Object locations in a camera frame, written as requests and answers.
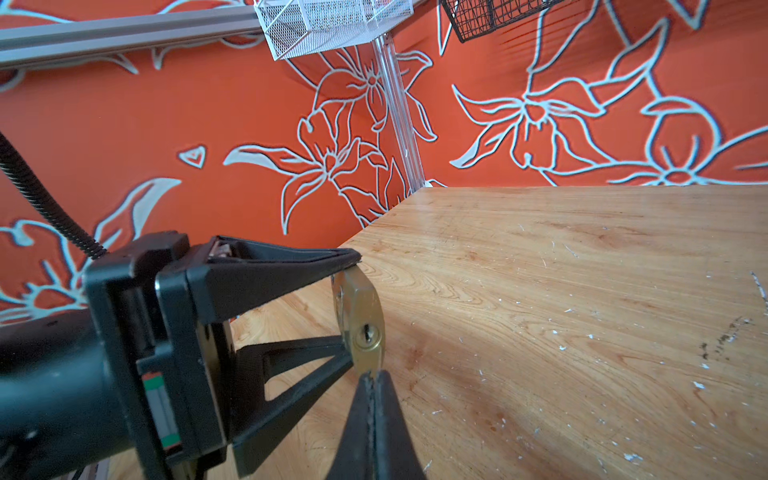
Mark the white wire mesh basket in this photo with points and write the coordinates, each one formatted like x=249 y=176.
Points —
x=295 y=28

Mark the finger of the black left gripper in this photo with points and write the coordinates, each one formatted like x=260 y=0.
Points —
x=229 y=276
x=259 y=425

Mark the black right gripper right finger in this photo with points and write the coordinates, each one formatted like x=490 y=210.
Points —
x=394 y=455

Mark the black wire wall basket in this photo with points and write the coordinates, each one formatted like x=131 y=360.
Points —
x=471 y=19

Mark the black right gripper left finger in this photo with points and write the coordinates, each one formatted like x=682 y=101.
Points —
x=354 y=458

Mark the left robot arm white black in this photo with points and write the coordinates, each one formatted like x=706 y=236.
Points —
x=59 y=407

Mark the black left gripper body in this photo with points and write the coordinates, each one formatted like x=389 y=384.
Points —
x=123 y=303

